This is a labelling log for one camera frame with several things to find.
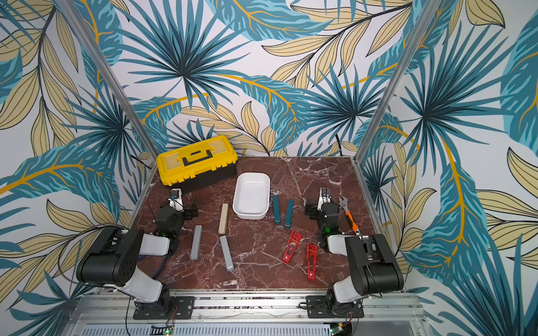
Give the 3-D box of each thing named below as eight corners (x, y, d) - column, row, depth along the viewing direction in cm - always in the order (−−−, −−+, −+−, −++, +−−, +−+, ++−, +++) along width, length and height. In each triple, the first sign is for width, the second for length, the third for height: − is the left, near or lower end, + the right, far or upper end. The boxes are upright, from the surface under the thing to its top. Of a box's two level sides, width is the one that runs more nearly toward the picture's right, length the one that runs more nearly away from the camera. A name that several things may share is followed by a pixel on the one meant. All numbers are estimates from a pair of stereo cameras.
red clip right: (307, 279, 82) (308, 278, 80) (307, 244, 91) (308, 242, 89) (316, 281, 82) (318, 279, 80) (315, 245, 91) (316, 243, 89)
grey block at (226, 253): (227, 272, 83) (226, 269, 81) (219, 239, 92) (218, 236, 89) (235, 269, 84) (234, 267, 81) (226, 237, 92) (225, 234, 90)
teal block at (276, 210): (273, 224, 96) (273, 221, 94) (273, 198, 104) (273, 195, 102) (280, 224, 96) (280, 221, 94) (279, 198, 105) (279, 195, 102)
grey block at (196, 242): (192, 260, 86) (189, 257, 83) (197, 228, 95) (195, 225, 92) (198, 259, 86) (195, 256, 83) (203, 228, 95) (201, 224, 92)
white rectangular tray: (233, 220, 98) (231, 213, 92) (238, 180, 112) (236, 172, 107) (269, 220, 98) (269, 213, 92) (269, 180, 113) (270, 172, 107)
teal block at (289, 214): (283, 228, 95) (283, 226, 93) (287, 201, 104) (288, 198, 102) (291, 229, 94) (291, 227, 93) (294, 202, 103) (295, 199, 102)
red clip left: (277, 258, 87) (278, 256, 85) (293, 231, 94) (293, 229, 93) (287, 264, 85) (288, 263, 84) (302, 237, 93) (303, 235, 91)
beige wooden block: (219, 234, 93) (218, 231, 90) (223, 207, 102) (222, 203, 99) (225, 234, 93) (224, 231, 90) (229, 207, 102) (228, 203, 99)
